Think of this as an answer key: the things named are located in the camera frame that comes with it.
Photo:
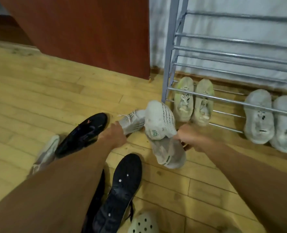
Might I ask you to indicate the person's left hand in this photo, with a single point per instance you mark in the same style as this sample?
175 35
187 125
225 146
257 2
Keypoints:
113 138

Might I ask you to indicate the person's left fingers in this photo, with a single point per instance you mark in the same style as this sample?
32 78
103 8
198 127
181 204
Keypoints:
121 137

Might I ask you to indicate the person's left forearm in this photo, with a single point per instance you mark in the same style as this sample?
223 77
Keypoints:
51 189

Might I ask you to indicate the white perforated clog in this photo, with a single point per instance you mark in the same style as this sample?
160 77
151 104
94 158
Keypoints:
143 223

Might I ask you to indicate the person's right forearm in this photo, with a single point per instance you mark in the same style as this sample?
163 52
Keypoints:
252 181

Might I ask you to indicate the white chunky sneaker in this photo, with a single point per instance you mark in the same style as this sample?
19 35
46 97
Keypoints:
285 124
259 118

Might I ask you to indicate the white grey knit sneaker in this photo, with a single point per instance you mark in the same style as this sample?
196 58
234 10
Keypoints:
132 121

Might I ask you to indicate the black sandal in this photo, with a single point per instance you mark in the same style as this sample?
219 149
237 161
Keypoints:
96 203

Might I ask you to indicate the person's right hand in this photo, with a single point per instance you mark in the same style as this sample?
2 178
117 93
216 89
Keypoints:
193 140

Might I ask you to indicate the black shoe with studded sole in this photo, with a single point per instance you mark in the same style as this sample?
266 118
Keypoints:
120 191

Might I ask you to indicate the reddish brown wooden cabinet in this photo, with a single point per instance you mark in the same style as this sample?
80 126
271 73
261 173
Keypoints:
85 31

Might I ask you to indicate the light grey sneaker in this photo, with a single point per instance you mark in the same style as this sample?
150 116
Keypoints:
45 154

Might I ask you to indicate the black shoe orange mark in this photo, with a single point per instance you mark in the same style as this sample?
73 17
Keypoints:
85 133

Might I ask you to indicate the person's right fingers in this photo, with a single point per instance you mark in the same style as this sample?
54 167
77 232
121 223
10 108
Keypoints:
183 137

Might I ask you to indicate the cream yellow sneaker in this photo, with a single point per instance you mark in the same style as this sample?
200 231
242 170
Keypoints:
203 104
183 100

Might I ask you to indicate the white knit sneaker green logo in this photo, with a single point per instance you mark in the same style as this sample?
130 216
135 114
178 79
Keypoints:
161 128

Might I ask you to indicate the grey metal shoe rack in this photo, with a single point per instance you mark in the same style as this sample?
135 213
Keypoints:
172 46

